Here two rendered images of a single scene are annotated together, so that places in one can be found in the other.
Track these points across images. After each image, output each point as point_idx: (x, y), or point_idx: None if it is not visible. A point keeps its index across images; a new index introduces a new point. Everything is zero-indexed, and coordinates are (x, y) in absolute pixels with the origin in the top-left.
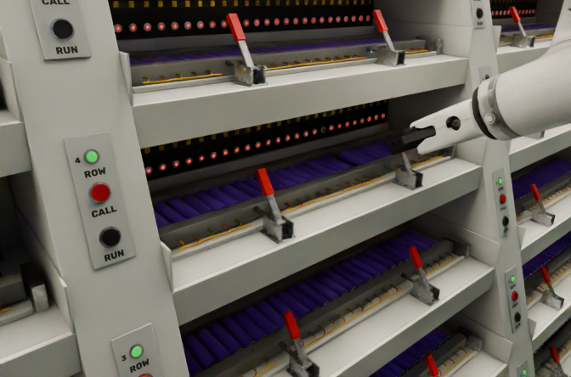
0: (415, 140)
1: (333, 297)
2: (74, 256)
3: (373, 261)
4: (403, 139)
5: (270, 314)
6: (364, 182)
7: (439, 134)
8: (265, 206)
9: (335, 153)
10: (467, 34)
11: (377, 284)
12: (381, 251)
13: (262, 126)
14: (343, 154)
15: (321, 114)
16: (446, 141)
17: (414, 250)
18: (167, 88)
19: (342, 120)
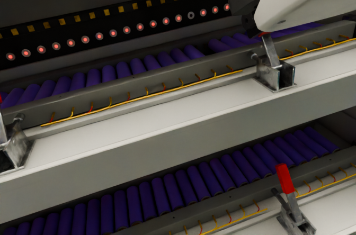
0: (249, 3)
1: (174, 207)
2: None
3: (245, 164)
4: (230, 6)
5: (101, 215)
6: (203, 80)
7: None
8: (38, 113)
9: (203, 42)
10: None
11: (231, 199)
12: (261, 151)
13: (97, 14)
14: (211, 43)
15: None
16: None
17: (283, 170)
18: None
19: (218, 3)
